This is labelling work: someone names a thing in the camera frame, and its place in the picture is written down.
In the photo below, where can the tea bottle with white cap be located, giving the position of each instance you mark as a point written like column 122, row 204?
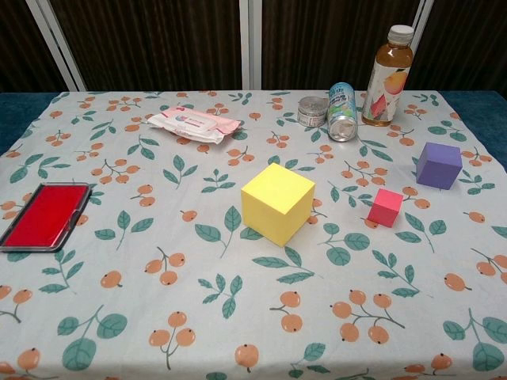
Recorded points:
column 386, row 91

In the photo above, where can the red ink pad case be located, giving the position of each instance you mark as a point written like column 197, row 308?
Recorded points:
column 43, row 215

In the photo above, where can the large yellow cube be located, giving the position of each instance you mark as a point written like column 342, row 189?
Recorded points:
column 273, row 206

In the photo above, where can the floral fruit print tablecloth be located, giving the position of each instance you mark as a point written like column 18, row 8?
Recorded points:
column 158, row 277

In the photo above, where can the pink white wet wipes pack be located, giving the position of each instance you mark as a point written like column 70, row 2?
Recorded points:
column 190, row 122

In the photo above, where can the small clear round jar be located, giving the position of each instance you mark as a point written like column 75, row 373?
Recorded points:
column 311, row 111

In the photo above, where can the small red cube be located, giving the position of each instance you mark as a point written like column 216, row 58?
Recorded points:
column 384, row 207

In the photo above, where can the light blue drink can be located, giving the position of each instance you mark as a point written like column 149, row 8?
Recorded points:
column 341, row 107

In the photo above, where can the dark ribbed partition panel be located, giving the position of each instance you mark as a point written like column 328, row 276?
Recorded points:
column 20, row 47
column 467, row 47
column 158, row 39
column 317, row 39

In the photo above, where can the purple cube block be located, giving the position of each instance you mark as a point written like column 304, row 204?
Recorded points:
column 437, row 168

